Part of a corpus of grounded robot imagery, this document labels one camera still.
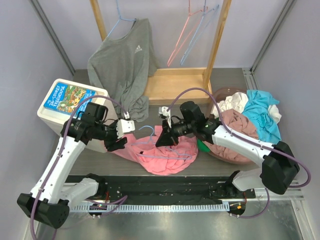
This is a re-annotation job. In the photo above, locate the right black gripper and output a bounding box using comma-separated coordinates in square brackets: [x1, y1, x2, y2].
[156, 117, 196, 147]

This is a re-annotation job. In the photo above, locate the pink t shirt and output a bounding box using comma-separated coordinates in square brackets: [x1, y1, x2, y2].
[112, 125, 199, 176]

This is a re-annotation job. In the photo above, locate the light blue wire hanger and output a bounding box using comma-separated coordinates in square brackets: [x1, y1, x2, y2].
[130, 125, 198, 161]

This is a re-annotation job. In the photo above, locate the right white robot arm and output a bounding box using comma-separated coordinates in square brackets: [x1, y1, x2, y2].
[155, 101, 300, 198]

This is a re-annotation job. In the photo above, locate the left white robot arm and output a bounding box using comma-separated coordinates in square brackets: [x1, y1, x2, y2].
[17, 102, 135, 229]

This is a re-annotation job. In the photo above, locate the mauve shirt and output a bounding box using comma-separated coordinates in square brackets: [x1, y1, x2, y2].
[204, 109, 259, 165]

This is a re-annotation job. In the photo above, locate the grey adidas shirt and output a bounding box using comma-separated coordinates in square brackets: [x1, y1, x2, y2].
[87, 18, 159, 122]

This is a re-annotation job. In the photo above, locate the cyan shirt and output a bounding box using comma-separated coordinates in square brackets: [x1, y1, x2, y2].
[242, 90, 282, 144]

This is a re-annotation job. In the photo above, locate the blue hanger holding grey shirt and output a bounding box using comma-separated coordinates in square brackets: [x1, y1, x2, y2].
[106, 0, 137, 38]

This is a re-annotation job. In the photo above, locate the green garment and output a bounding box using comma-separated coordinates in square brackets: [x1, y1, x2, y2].
[196, 139, 211, 153]

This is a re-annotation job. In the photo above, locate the wooden clothes rack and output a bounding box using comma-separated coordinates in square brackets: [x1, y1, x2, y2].
[91, 0, 231, 106]

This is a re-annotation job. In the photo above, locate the white foam box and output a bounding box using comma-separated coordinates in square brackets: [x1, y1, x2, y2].
[37, 78, 118, 153]

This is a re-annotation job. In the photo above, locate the brown laundry basket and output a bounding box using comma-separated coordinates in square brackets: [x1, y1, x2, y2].
[204, 87, 258, 165]

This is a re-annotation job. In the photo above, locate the blue treehouse book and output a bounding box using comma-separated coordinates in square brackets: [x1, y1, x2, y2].
[43, 82, 97, 115]

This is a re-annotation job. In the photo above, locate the white garment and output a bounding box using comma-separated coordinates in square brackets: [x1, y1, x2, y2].
[217, 90, 282, 124]

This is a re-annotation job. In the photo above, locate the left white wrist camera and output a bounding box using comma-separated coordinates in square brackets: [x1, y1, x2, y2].
[116, 112, 136, 139]

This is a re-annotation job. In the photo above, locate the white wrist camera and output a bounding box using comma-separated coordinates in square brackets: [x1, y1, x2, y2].
[116, 112, 136, 139]
[158, 106, 172, 128]

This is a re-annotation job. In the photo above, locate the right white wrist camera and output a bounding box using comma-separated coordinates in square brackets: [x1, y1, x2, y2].
[158, 106, 172, 128]

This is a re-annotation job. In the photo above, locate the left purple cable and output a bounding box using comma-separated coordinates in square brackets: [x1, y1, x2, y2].
[29, 94, 131, 240]

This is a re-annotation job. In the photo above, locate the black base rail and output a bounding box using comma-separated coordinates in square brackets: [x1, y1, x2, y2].
[67, 174, 258, 206]

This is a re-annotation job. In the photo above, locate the white slotted cable duct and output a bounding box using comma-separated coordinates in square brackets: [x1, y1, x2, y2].
[70, 202, 230, 214]

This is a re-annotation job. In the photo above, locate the pink wire hanger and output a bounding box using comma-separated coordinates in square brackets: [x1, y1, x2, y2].
[166, 0, 203, 67]

